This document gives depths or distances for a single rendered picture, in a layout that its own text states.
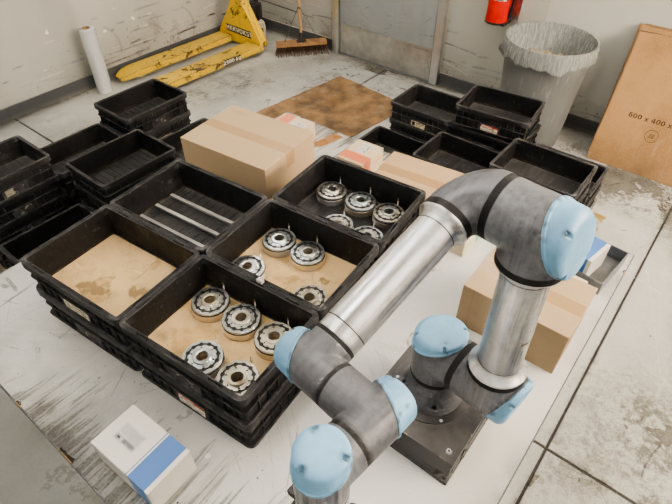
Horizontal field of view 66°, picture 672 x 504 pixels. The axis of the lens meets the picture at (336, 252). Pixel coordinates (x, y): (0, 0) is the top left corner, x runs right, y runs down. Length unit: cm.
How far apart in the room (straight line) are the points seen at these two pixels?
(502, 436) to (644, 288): 176
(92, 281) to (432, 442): 103
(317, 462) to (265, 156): 139
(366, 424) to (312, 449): 8
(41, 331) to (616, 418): 212
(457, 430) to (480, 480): 14
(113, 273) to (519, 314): 116
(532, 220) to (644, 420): 179
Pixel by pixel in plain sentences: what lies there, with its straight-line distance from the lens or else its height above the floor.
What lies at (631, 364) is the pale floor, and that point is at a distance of 268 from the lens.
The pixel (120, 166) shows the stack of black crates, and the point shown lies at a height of 49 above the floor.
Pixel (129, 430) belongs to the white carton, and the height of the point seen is 79.
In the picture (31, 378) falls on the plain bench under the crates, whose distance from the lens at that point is 168.
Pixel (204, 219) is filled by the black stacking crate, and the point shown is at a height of 83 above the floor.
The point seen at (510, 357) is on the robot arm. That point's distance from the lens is 103.
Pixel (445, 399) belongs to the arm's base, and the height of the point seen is 86.
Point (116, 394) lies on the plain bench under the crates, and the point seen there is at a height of 70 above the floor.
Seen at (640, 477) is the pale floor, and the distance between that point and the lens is 238.
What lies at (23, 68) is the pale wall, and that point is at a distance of 455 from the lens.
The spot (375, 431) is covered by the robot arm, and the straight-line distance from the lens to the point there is 71.
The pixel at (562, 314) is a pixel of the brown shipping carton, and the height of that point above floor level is 86.
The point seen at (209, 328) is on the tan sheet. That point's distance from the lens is 143.
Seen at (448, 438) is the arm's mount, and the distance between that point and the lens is 128.
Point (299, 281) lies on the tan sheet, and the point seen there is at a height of 83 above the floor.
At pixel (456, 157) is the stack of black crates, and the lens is 291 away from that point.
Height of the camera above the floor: 192
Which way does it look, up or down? 43 degrees down
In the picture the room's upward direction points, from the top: straight up
